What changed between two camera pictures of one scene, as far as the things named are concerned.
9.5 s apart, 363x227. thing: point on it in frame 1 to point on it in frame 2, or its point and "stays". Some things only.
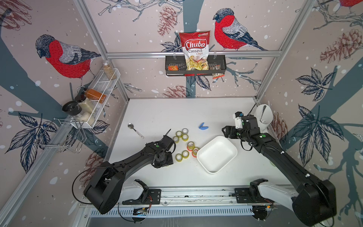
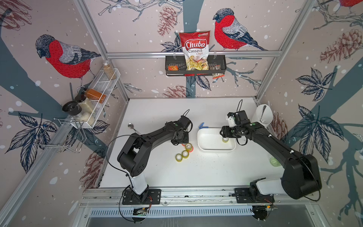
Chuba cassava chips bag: [195, 47] stays
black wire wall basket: [176, 65] stays
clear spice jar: [109, 70] stays
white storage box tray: [217, 154] to [211, 139]
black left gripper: [170, 161] to [186, 140]
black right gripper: [231, 128] stays
